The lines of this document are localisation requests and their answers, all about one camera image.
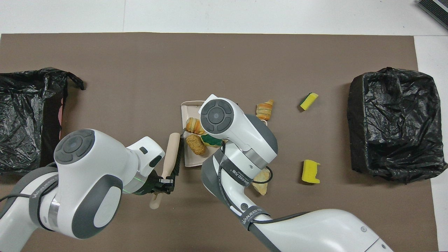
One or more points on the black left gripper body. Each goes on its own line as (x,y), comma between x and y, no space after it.
(150,183)

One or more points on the beige hand brush black bristles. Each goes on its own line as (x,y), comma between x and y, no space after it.
(172,150)

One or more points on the brown bread roll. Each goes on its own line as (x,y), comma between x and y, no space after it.
(196,144)

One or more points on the green topped yellow sponge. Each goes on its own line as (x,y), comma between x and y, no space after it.
(209,140)

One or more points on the orange striped bread piece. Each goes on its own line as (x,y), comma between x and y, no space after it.
(194,126)

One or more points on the beige plastic dustpan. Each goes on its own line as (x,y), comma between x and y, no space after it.
(189,112)

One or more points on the pale bread chunk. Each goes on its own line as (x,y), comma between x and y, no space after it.
(261,187)

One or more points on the plain yellow sponge piece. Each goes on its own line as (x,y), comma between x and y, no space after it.
(309,171)

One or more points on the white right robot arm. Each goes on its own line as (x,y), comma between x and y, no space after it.
(241,129)

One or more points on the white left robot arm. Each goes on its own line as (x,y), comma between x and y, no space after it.
(87,182)

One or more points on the black bag lined pink bin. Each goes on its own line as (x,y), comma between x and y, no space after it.
(24,119)

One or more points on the brown paper table mat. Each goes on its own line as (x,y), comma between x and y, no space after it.
(140,70)

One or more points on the striped croissant piece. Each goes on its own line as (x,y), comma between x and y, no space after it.
(264,110)

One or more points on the yellow green sponge block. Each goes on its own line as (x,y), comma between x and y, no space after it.
(308,101)

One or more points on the black ribbed device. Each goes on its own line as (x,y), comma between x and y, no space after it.
(435,10)

